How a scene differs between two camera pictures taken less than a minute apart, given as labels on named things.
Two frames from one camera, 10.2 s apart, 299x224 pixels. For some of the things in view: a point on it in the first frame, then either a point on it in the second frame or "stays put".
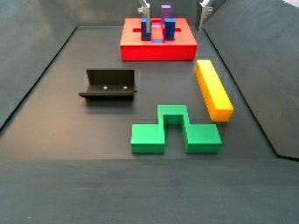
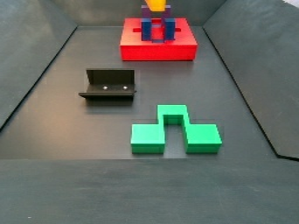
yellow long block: [220, 104] → [157, 5]
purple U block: [166, 14] stays put
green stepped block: [202, 137] stays put
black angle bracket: [110, 82] stays put
